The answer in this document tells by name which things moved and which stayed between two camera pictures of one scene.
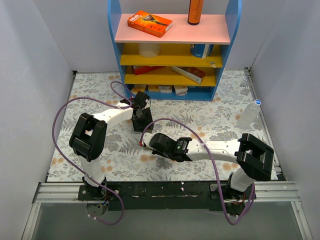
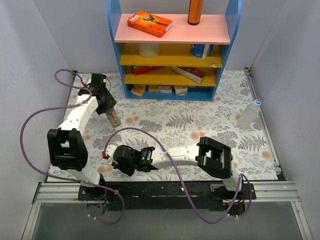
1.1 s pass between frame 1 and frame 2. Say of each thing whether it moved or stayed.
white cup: stayed
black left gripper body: moved
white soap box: stayed
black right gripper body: moved
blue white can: stayed
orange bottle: stayed
